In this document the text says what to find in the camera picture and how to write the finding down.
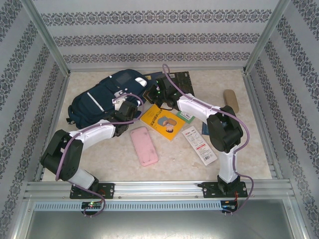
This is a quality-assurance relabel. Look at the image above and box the yellow illustrated book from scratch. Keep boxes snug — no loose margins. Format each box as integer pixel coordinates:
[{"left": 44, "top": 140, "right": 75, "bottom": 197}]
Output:
[{"left": 139, "top": 103, "right": 186, "bottom": 142}]

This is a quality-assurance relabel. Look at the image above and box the dark patterned book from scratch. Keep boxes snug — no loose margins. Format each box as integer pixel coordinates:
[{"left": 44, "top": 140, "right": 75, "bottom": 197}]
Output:
[{"left": 167, "top": 71, "right": 195, "bottom": 98}]

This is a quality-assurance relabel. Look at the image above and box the pink pencil case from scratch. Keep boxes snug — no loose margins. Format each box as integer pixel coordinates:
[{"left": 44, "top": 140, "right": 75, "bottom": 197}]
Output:
[{"left": 129, "top": 126, "right": 160, "bottom": 167}]

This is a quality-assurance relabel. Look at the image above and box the navy blue backpack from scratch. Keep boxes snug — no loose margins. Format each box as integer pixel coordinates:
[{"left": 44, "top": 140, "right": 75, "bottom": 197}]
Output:
[{"left": 66, "top": 69, "right": 150, "bottom": 130}]

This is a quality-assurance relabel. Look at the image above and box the white ruler set package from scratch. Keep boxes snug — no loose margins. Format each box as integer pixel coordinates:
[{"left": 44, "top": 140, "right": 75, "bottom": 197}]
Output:
[{"left": 181, "top": 125, "right": 219, "bottom": 166}]

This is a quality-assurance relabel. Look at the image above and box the beige glasses case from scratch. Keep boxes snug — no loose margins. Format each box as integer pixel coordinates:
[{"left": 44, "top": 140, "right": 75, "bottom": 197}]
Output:
[{"left": 223, "top": 89, "right": 240, "bottom": 114}]

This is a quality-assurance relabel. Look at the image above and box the small circuit board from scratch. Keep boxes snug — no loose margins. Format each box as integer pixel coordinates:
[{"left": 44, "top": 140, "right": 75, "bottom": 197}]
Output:
[
  {"left": 81, "top": 201, "right": 103, "bottom": 209},
  {"left": 222, "top": 199, "right": 239, "bottom": 210}
]

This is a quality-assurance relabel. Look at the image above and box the grey metal panel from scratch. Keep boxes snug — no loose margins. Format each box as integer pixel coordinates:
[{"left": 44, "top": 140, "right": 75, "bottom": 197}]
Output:
[{"left": 13, "top": 199, "right": 307, "bottom": 239}]

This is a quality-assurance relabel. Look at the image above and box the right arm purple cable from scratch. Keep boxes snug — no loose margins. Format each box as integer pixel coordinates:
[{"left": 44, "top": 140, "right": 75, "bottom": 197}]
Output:
[{"left": 161, "top": 63, "right": 255, "bottom": 215}]

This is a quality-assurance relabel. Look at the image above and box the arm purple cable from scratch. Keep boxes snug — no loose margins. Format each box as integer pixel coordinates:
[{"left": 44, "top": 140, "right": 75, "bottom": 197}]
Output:
[
  {"left": 161, "top": 63, "right": 255, "bottom": 215},
  {"left": 55, "top": 93, "right": 145, "bottom": 218}
]

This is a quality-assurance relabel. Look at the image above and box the aluminium side rail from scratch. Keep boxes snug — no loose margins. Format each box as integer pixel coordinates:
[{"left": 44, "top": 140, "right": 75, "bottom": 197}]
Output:
[
  {"left": 243, "top": 70, "right": 284, "bottom": 180},
  {"left": 34, "top": 72, "right": 71, "bottom": 182}
]

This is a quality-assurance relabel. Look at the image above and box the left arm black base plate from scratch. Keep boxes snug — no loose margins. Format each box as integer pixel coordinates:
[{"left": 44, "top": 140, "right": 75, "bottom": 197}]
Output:
[{"left": 69, "top": 183, "right": 115, "bottom": 200}]

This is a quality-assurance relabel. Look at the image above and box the long aluminium frame rail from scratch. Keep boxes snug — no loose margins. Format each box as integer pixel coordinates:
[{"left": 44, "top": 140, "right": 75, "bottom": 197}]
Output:
[{"left": 23, "top": 180, "right": 296, "bottom": 201}]

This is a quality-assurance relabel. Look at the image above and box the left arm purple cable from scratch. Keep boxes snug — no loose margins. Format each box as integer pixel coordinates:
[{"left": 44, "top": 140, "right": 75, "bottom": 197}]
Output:
[{"left": 55, "top": 93, "right": 145, "bottom": 218}]

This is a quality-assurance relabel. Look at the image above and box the slotted grey cable duct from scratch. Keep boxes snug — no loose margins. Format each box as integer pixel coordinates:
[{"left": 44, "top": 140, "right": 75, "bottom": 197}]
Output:
[{"left": 33, "top": 200, "right": 222, "bottom": 212}]

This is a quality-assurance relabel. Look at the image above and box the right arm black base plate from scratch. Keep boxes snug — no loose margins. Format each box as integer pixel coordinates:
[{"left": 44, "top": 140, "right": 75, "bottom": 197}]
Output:
[{"left": 201, "top": 181, "right": 249, "bottom": 199}]

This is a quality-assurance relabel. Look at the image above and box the aluminium frame post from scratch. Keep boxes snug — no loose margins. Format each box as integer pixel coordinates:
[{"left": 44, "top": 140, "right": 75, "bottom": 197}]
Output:
[
  {"left": 244, "top": 0, "right": 291, "bottom": 73},
  {"left": 21, "top": 0, "right": 71, "bottom": 75}
]

